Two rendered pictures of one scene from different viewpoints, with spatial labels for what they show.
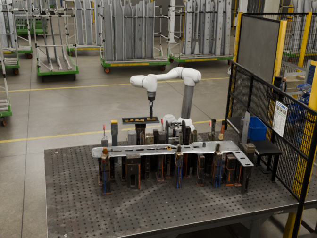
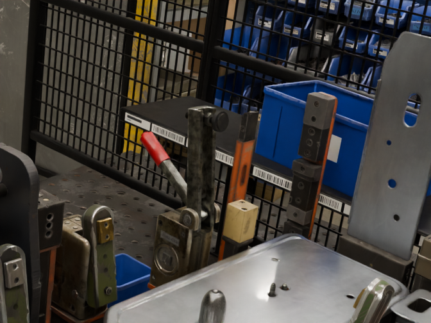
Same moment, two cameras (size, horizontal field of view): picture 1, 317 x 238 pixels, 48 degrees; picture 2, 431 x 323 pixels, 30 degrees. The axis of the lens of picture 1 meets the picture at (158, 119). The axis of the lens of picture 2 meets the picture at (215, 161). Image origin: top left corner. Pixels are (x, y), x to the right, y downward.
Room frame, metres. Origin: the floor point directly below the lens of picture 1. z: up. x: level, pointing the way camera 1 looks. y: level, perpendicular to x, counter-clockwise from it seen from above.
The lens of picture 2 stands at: (2.41, 0.16, 1.52)
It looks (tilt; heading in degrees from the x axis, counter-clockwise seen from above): 20 degrees down; 318
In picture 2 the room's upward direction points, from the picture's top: 9 degrees clockwise
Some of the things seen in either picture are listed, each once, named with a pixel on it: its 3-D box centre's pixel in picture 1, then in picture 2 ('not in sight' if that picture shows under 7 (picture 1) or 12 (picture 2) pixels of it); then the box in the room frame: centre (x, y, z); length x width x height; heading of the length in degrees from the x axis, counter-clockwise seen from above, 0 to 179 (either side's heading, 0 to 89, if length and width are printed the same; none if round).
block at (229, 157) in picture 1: (229, 170); not in sight; (2.88, -0.67, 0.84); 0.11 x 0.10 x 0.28; 10
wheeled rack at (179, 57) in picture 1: (201, 35); not in sight; (11.10, -1.26, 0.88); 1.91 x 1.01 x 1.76; 110
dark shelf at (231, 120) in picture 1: (251, 134); (324, 174); (3.32, -0.96, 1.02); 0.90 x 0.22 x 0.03; 10
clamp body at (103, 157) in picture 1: (106, 173); not in sight; (2.69, 0.44, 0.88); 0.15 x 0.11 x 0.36; 10
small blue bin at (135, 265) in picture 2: not in sight; (118, 289); (3.51, -0.65, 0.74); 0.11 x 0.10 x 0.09; 100
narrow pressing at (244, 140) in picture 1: (245, 129); (399, 147); (3.09, -0.83, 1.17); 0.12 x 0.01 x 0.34; 10
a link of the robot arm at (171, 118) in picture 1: (169, 124); not in sight; (3.75, -0.12, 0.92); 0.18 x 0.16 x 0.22; 62
